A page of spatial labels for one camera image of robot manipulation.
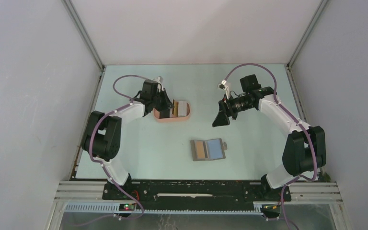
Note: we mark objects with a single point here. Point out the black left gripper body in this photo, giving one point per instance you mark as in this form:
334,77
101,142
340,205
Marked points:
158,101

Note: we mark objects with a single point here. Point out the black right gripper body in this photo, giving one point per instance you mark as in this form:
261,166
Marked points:
238,104

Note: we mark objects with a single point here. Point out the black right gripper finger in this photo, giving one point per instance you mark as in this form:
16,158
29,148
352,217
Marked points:
221,120
225,109

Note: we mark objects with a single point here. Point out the yellow card with black stripe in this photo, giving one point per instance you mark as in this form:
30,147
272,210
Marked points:
175,108

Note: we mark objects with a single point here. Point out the peach plastic card tray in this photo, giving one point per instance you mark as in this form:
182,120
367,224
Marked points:
172,119

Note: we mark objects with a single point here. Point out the taupe leather card holder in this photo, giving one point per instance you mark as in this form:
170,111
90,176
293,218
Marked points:
214,148

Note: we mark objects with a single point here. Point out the orange credit card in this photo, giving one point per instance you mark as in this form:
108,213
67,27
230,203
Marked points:
200,150

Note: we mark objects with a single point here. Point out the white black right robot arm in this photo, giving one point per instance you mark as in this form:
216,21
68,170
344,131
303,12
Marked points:
305,145

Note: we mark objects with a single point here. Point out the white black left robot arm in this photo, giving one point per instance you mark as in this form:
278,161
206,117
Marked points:
102,135

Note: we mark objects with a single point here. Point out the black card in tray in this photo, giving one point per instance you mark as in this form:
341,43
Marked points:
165,114

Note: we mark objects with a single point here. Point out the stack of credit cards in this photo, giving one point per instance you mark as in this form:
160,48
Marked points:
182,108

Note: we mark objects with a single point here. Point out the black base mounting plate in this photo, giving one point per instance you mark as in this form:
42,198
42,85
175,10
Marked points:
196,195

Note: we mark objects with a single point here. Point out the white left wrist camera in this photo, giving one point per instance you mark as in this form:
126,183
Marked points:
159,80

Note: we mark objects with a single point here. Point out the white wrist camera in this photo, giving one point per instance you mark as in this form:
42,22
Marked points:
159,80
226,87

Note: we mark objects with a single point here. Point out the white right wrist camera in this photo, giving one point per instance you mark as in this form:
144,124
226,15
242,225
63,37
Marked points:
226,87

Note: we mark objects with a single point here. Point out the aluminium frame rail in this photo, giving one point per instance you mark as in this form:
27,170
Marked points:
80,191

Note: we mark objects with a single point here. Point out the white cable duct strip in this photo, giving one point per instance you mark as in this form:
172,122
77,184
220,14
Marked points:
114,208

